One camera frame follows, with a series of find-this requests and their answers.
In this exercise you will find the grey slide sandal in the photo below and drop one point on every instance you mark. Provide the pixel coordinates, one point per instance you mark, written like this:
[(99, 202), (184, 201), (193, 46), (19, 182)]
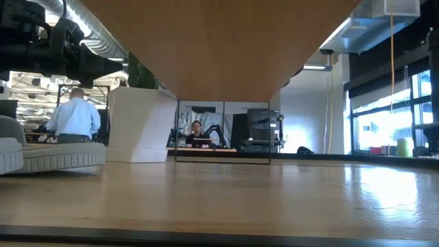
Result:
[(10, 156), (65, 156)]

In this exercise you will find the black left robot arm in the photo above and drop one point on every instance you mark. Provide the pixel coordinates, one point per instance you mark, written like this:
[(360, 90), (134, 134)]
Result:
[(17, 13)]

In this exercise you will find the person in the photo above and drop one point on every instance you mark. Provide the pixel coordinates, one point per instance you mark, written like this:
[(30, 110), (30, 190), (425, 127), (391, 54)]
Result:
[(197, 135), (75, 118)]

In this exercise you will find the green cactus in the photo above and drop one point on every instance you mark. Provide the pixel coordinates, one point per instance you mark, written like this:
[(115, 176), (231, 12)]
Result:
[(140, 75)]

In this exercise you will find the black monitor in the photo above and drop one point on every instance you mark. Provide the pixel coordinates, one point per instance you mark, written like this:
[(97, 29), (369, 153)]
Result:
[(7, 109)]

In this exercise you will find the white faceted planter pot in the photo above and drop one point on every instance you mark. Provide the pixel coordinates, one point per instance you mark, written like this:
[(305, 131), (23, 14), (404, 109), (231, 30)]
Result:
[(137, 130)]

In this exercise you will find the background wooden desk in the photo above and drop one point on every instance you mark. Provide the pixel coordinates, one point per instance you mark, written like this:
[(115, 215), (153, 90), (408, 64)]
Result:
[(205, 149)]

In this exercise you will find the ceiling light bar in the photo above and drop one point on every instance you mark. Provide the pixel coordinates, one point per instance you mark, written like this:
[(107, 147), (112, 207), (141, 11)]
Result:
[(317, 67)]

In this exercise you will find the grey ceiling air unit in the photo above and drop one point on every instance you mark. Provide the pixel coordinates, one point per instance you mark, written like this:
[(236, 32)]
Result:
[(374, 31)]

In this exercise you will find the small red box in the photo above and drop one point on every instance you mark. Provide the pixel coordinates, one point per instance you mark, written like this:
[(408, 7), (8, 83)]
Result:
[(375, 150)]

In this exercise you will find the yellow-green cylinder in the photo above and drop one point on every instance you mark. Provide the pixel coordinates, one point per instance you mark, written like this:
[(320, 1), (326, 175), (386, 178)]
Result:
[(404, 147)]

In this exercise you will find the silver ceiling duct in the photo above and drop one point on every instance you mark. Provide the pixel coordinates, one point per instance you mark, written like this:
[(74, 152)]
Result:
[(96, 37)]

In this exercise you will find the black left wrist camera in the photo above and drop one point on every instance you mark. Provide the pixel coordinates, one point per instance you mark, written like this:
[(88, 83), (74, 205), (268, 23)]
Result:
[(68, 31)]

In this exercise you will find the dark wall screen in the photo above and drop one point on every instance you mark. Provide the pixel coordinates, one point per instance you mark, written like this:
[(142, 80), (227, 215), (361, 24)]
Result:
[(259, 119)]

